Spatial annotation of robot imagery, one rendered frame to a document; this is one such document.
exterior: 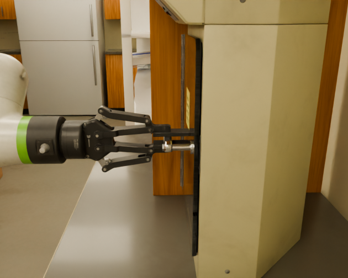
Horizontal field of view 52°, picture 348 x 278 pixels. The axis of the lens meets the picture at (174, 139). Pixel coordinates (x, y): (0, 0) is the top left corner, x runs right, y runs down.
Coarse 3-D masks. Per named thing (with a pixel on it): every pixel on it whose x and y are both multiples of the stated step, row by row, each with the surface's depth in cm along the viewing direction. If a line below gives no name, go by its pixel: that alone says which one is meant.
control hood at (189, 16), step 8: (160, 0) 60; (168, 0) 51; (176, 0) 51; (184, 0) 51; (192, 0) 51; (200, 0) 51; (168, 8) 59; (176, 8) 52; (184, 8) 52; (192, 8) 52; (200, 8) 52; (176, 16) 59; (184, 16) 52; (192, 16) 52; (200, 16) 52; (192, 24) 53; (200, 24) 53
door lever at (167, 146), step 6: (168, 138) 66; (162, 144) 64; (168, 144) 63; (174, 144) 64; (180, 144) 64; (186, 144) 64; (162, 150) 63; (168, 150) 63; (174, 150) 64; (180, 150) 64; (186, 150) 64
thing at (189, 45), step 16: (192, 48) 60; (192, 64) 60; (192, 80) 61; (192, 96) 61; (192, 112) 61; (192, 128) 62; (192, 144) 62; (192, 160) 63; (192, 176) 63; (192, 192) 63; (192, 208) 64; (192, 224) 64; (192, 240) 65
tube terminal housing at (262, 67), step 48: (240, 0) 51; (288, 0) 54; (240, 48) 54; (288, 48) 57; (240, 96) 56; (288, 96) 61; (240, 144) 59; (288, 144) 65; (240, 192) 61; (288, 192) 70; (240, 240) 64; (288, 240) 76
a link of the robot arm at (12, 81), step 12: (0, 60) 68; (12, 60) 70; (0, 72) 67; (12, 72) 69; (24, 72) 72; (0, 84) 67; (12, 84) 68; (24, 84) 71; (0, 96) 66; (12, 96) 68; (24, 96) 72
